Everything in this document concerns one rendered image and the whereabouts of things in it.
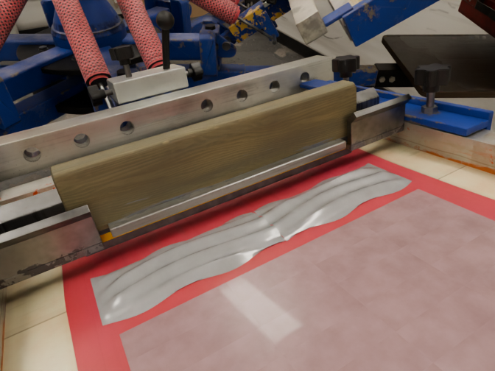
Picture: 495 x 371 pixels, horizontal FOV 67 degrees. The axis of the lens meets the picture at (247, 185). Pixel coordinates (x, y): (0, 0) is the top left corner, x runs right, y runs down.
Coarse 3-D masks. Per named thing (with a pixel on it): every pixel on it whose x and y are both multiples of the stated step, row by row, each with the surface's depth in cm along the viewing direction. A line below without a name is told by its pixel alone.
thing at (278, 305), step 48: (144, 240) 41; (192, 288) 33; (240, 288) 32; (288, 288) 31; (336, 288) 31; (96, 336) 30; (144, 336) 29; (192, 336) 28; (240, 336) 28; (288, 336) 27; (336, 336) 27; (384, 336) 26
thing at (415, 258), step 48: (288, 192) 46; (432, 192) 41; (288, 240) 37; (336, 240) 36; (384, 240) 35; (432, 240) 34; (480, 240) 33; (384, 288) 30; (432, 288) 29; (480, 288) 29; (432, 336) 26; (480, 336) 25
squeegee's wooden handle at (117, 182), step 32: (288, 96) 45; (320, 96) 44; (352, 96) 47; (192, 128) 39; (224, 128) 40; (256, 128) 42; (288, 128) 44; (320, 128) 46; (96, 160) 35; (128, 160) 36; (160, 160) 37; (192, 160) 39; (224, 160) 41; (256, 160) 43; (64, 192) 34; (96, 192) 35; (128, 192) 37; (160, 192) 39; (96, 224) 37
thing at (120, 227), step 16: (336, 144) 46; (288, 160) 44; (304, 160) 45; (240, 176) 42; (256, 176) 42; (272, 176) 43; (192, 192) 40; (208, 192) 40; (224, 192) 41; (160, 208) 38; (176, 208) 39; (112, 224) 37; (128, 224) 37; (144, 224) 38
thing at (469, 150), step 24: (408, 144) 52; (432, 144) 49; (456, 144) 46; (480, 144) 43; (480, 168) 44; (0, 192) 49; (24, 192) 48; (0, 312) 32; (0, 336) 30; (0, 360) 28
